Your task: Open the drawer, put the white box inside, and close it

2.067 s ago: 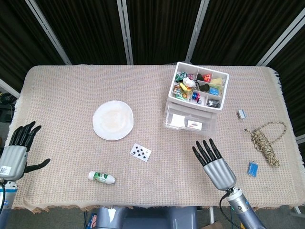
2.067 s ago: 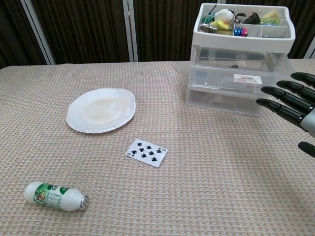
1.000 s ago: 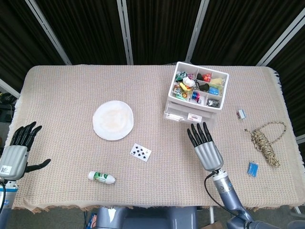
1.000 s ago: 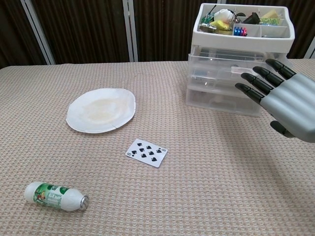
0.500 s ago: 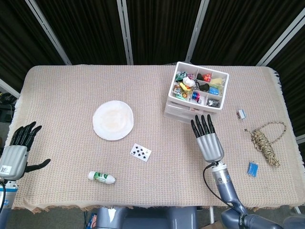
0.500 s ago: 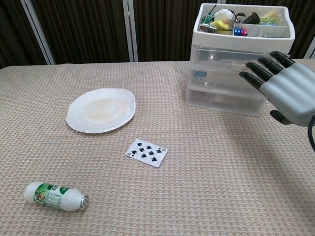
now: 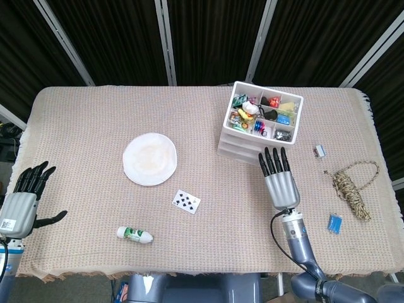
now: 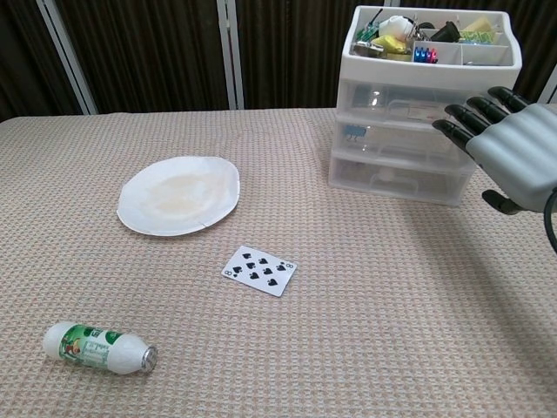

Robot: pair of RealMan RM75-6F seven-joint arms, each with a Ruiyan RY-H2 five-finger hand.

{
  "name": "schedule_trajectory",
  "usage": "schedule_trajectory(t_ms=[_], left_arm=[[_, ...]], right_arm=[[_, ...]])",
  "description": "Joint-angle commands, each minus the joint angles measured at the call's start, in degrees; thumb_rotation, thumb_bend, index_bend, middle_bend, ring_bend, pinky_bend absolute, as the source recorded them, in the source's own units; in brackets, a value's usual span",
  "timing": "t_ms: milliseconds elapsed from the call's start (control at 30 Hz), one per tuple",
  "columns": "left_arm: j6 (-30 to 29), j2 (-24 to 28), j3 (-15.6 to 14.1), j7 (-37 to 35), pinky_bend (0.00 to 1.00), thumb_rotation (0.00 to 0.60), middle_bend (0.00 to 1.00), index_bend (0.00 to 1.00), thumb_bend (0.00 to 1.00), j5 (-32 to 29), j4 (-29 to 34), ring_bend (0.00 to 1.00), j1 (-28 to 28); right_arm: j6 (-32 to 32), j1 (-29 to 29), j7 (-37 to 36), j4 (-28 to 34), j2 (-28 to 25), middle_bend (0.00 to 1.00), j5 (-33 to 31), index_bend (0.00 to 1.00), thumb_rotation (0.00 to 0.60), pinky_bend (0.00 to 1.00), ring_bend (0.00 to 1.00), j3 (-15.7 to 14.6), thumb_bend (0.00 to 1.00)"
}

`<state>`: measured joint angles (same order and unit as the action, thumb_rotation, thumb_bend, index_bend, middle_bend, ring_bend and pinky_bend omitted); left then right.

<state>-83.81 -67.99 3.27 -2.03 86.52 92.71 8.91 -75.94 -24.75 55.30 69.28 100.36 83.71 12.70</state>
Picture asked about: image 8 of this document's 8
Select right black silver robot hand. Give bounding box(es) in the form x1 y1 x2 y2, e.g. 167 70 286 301
432 85 557 217

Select clear plastic drawer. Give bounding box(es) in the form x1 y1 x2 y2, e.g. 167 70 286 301
329 150 474 206
339 78 519 122
333 113 475 154

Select green printed sachet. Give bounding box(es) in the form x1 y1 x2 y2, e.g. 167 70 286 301
460 28 498 45

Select yellow sponge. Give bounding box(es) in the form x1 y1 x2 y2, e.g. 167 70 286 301
460 17 495 33

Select blue red plastic pieces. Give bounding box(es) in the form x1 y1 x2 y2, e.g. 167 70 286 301
413 46 439 64

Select black plastic object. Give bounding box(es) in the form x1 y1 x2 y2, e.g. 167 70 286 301
433 21 461 43

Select yellow toy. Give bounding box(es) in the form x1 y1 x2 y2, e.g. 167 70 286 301
372 34 409 55

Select white round case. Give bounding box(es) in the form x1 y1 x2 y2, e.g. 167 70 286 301
378 15 414 37

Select shiny metal tin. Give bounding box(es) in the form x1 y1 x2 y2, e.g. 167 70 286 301
352 42 386 58

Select green printed packet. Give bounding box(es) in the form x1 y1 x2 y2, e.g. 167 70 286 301
356 22 378 44

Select white paper plate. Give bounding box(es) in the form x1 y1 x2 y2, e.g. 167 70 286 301
117 155 242 238

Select dark pleated curtain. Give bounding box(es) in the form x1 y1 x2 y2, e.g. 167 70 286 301
0 0 557 123

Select beige woven tablecloth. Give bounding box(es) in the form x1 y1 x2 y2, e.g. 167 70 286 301
0 103 557 418

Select white bottle with green label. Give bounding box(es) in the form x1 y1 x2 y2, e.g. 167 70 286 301
42 320 158 376

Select grey metal frame post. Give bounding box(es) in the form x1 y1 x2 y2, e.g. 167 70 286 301
41 0 99 115
539 64 557 105
217 0 245 110

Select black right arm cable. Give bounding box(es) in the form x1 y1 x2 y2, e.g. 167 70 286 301
541 185 557 256

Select white plastic drawer unit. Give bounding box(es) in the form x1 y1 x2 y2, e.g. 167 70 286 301
329 4 523 208

